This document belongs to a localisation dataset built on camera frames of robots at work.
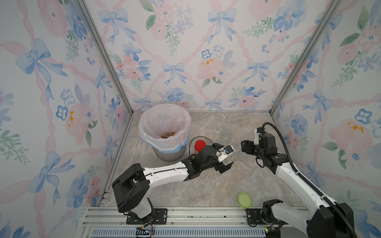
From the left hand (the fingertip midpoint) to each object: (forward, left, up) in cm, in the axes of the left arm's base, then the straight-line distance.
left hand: (228, 152), depth 76 cm
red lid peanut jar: (+9, +14, -8) cm, 19 cm away
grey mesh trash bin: (+4, +33, -12) cm, 35 cm away
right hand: (+9, -14, -4) cm, 17 cm away
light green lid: (-18, -9, -18) cm, 27 cm away
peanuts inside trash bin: (+21, +36, -14) cm, 44 cm away
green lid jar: (+17, -2, -7) cm, 18 cm away
